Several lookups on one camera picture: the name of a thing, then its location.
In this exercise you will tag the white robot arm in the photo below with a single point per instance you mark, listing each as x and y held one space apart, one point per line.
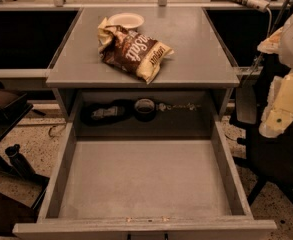
280 43

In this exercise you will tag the white paper bowl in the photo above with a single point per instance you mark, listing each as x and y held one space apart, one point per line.
127 20

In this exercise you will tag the black chair base left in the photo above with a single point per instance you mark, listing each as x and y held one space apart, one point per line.
18 165

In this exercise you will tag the open grey top drawer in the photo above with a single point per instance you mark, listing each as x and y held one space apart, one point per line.
145 190

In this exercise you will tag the brown chip bag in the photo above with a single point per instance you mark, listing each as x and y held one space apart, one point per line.
130 51

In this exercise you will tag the black office chair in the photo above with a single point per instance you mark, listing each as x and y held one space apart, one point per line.
271 160

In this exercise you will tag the grey cabinet counter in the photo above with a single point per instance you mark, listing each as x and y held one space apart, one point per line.
198 62

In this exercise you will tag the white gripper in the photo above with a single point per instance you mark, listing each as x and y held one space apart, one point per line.
280 98

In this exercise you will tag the metal chain trinket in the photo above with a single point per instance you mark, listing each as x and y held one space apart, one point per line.
169 107

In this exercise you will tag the black tape roll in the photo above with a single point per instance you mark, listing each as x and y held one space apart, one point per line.
144 110

